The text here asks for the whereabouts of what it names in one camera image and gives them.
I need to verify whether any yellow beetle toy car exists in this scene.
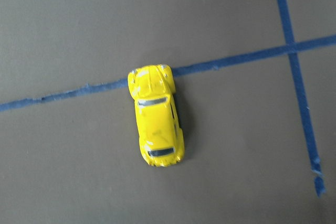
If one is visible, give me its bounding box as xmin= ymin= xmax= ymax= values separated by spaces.
xmin=127 ymin=64 xmax=185 ymax=167

